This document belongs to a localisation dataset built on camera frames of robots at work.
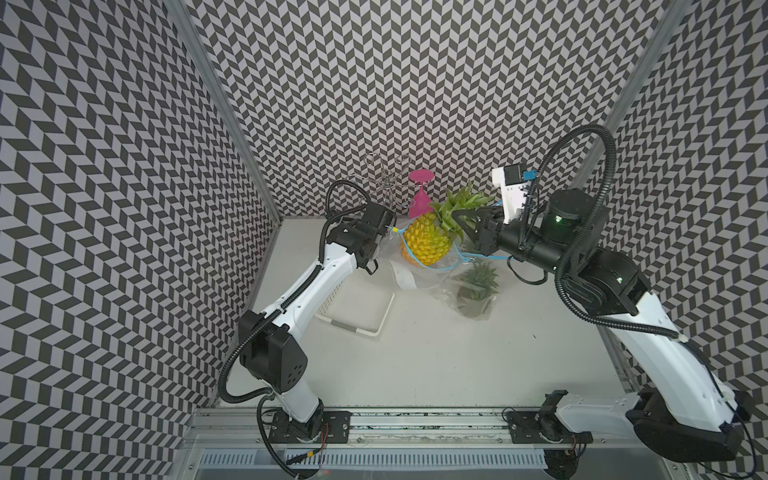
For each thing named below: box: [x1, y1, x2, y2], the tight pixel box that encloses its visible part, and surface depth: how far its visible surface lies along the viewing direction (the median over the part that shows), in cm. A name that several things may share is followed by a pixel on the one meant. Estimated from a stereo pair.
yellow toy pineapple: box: [400, 182, 492, 266], surface depth 58 cm
